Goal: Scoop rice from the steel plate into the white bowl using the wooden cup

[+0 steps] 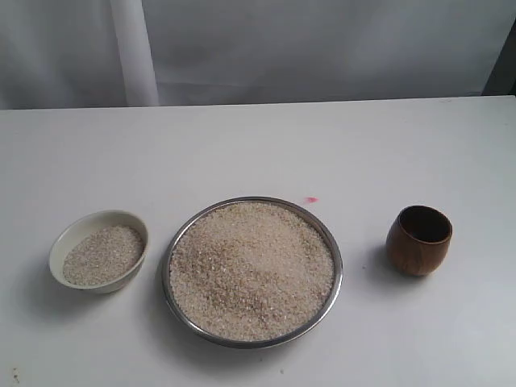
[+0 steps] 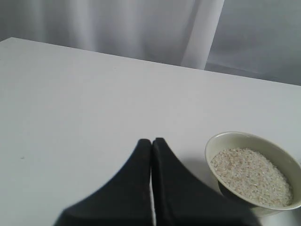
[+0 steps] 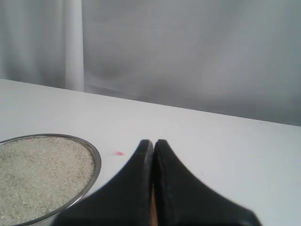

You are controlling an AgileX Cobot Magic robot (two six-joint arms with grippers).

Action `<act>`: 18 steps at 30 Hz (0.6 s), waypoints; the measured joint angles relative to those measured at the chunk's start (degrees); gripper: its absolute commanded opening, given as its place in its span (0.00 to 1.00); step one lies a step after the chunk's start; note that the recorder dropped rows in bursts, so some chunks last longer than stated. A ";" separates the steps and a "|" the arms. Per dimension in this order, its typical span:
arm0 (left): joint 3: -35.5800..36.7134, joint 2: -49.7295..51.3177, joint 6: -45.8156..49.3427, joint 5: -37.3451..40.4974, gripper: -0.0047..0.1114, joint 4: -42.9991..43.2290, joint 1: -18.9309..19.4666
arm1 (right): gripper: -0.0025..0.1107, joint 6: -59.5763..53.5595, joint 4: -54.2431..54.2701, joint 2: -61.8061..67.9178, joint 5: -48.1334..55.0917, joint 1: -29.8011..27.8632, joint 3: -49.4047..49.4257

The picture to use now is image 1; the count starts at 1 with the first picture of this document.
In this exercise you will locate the brown wooden cup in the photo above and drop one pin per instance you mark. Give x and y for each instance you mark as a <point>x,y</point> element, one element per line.
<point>418,240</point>

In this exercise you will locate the large steel rice tray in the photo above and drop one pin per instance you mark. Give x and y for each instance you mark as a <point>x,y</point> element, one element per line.
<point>251,272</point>

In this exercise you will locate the small white ceramic bowl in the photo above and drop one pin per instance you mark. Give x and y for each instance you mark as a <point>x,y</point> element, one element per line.
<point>83,228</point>

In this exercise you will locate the white backdrop curtain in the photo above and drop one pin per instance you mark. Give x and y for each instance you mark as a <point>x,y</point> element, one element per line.
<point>75,54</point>

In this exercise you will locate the dark stand post at right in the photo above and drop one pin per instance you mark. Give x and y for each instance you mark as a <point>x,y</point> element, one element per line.
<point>501,80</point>

